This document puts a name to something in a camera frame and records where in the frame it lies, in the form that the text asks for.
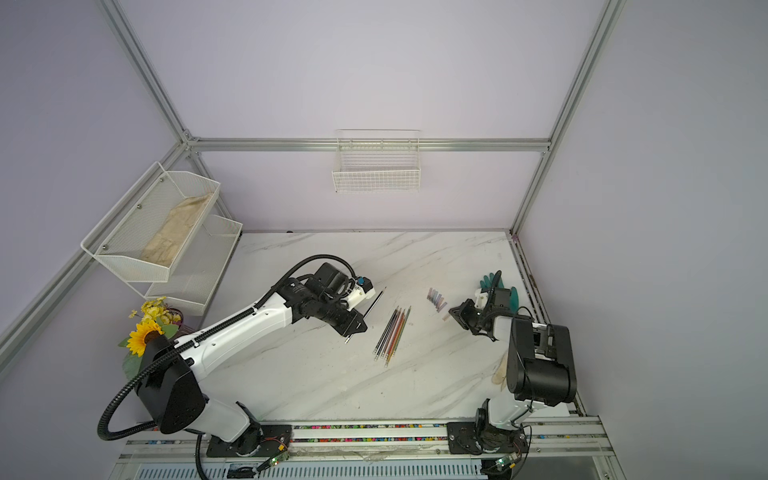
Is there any black pencil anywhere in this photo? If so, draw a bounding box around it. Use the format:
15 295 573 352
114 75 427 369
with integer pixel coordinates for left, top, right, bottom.
373 307 398 355

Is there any yellow pencil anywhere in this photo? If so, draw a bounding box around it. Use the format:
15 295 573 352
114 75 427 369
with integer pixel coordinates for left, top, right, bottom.
385 313 407 366

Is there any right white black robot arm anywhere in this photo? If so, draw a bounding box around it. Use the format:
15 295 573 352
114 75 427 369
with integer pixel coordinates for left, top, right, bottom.
447 286 577 455

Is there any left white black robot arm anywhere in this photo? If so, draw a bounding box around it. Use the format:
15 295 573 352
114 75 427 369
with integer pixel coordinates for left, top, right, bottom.
136 262 375 456

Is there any green rubber glove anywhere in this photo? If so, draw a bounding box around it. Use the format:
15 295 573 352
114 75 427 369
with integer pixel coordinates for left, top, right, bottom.
479 270 520 311

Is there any beige fabric glove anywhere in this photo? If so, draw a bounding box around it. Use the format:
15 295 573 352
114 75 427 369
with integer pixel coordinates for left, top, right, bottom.
491 353 508 386

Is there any lower white mesh shelf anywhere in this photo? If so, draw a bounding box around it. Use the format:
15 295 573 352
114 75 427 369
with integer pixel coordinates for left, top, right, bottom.
126 214 242 317

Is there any white mesh shelf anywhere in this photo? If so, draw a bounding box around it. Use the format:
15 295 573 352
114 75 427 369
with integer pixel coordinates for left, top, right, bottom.
81 163 220 282
126 214 242 317

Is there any beige glove in shelf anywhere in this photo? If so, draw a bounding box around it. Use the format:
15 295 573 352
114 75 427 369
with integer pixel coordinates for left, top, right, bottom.
140 194 211 267

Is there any artificial sunflower bouquet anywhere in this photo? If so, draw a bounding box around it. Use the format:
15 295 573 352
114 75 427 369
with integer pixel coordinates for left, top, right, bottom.
118 297 183 380

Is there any upper white mesh shelf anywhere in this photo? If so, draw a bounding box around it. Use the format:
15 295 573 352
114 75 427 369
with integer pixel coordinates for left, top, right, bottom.
81 163 220 282

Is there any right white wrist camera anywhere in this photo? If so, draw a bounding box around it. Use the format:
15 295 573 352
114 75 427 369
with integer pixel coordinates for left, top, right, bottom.
474 288 490 309

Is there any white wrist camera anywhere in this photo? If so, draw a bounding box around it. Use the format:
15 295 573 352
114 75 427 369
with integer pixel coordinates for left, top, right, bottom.
345 277 376 309
474 288 490 309

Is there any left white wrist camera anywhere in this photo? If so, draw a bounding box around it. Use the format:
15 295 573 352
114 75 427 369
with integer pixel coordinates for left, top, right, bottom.
345 277 376 309

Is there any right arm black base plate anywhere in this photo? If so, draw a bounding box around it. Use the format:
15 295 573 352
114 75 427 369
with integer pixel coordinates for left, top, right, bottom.
446 422 529 455

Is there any white wire wall basket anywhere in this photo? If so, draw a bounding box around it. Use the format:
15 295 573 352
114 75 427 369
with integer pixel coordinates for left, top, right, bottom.
332 129 421 194

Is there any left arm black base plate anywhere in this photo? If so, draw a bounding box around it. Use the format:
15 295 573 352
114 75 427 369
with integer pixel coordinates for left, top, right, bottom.
206 424 293 459

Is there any aluminium front rail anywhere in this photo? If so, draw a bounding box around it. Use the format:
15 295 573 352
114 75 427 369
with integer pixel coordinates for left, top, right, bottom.
109 416 626 479

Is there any aluminium frame profile back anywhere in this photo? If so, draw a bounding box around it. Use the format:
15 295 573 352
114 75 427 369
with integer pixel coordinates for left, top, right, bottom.
188 138 551 153

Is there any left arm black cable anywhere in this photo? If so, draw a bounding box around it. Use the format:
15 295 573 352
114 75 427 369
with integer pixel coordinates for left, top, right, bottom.
97 253 361 480

